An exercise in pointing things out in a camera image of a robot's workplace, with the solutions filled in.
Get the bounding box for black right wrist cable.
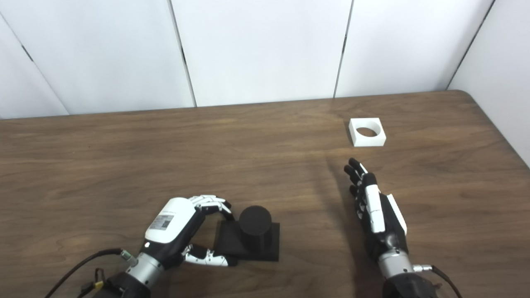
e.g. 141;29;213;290
414;265;463;298

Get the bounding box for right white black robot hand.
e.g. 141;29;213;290
344;158;408;262

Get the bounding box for black peg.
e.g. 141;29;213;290
213;206;280;262

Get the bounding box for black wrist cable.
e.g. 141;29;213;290
45;248;138;298
414;265;463;298

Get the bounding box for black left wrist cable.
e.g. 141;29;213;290
45;248;138;298

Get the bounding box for white square piece with hole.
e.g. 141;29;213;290
349;118;387;147

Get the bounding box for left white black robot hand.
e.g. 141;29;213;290
141;195;239;269

